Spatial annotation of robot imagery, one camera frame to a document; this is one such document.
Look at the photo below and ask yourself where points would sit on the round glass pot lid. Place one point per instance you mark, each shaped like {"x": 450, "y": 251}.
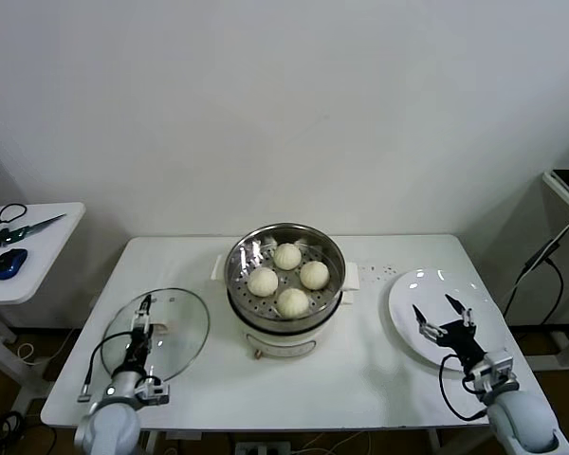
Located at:
{"x": 185, "y": 322}

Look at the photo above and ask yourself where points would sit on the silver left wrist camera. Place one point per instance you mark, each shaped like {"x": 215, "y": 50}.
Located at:
{"x": 152, "y": 391}

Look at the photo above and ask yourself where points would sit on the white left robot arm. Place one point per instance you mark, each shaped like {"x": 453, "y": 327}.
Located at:
{"x": 106, "y": 426}

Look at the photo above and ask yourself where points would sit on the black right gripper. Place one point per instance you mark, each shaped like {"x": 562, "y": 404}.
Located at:
{"x": 460, "y": 339}

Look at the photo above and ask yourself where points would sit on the stainless steel steamer basket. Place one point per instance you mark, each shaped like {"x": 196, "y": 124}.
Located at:
{"x": 322, "y": 294}

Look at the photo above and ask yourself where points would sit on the white round plate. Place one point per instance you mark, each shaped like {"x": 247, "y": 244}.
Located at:
{"x": 408, "y": 294}

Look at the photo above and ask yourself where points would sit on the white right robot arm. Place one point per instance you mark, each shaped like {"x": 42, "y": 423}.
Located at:
{"x": 521, "y": 422}

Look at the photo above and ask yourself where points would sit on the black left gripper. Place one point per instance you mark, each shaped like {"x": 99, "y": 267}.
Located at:
{"x": 137, "y": 353}

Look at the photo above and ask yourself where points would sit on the white steamed baozi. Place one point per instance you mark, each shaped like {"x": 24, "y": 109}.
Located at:
{"x": 262, "y": 282}
{"x": 287, "y": 256}
{"x": 292, "y": 303}
{"x": 314, "y": 275}

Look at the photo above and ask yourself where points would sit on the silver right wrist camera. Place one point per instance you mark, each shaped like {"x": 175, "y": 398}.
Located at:
{"x": 498, "y": 367}

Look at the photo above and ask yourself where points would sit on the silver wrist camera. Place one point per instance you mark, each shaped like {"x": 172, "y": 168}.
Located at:
{"x": 498, "y": 367}
{"x": 152, "y": 391}

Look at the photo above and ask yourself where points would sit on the blue computer mouse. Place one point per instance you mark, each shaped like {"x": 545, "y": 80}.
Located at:
{"x": 9, "y": 263}

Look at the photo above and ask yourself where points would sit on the white side table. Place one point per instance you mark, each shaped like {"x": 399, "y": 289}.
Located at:
{"x": 52, "y": 265}

